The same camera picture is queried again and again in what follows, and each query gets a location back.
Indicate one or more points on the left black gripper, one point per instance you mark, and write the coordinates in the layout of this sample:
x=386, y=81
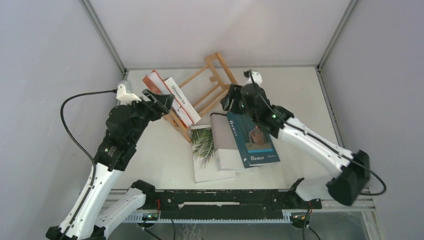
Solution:
x=165, y=101

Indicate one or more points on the palm leaf white book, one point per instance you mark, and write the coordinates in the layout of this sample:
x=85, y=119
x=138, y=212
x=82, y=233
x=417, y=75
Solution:
x=205, y=162

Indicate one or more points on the coffee cover white book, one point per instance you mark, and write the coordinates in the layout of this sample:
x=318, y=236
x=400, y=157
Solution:
x=184, y=108

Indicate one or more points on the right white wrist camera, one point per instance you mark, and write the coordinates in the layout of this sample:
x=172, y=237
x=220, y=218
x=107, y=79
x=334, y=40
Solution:
x=252, y=77

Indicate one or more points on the orange cover book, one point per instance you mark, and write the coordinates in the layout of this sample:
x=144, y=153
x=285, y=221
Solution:
x=155, y=84

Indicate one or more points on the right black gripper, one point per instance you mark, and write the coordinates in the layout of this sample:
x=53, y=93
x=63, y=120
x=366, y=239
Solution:
x=226, y=102

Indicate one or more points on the teal Humor book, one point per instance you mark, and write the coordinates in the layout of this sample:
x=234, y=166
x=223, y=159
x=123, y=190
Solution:
x=255, y=147

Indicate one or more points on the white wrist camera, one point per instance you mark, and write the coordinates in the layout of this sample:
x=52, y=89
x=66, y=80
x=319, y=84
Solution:
x=124, y=93
x=252, y=77

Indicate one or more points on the grey white notebook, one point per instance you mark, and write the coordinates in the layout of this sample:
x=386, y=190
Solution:
x=226, y=150

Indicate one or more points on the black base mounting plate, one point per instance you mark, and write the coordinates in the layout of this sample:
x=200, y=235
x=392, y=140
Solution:
x=225, y=204

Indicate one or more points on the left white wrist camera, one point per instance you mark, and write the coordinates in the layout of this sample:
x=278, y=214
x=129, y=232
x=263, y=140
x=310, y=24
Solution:
x=124, y=93

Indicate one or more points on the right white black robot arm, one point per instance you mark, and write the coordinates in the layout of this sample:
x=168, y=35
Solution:
x=347, y=172

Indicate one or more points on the wooden book rack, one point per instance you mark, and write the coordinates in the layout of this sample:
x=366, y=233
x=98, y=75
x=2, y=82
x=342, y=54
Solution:
x=207, y=86

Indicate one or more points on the aluminium frame rail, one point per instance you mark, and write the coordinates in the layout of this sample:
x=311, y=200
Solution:
x=362, y=204

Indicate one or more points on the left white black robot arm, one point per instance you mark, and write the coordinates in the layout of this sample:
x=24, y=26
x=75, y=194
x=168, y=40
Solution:
x=124, y=127

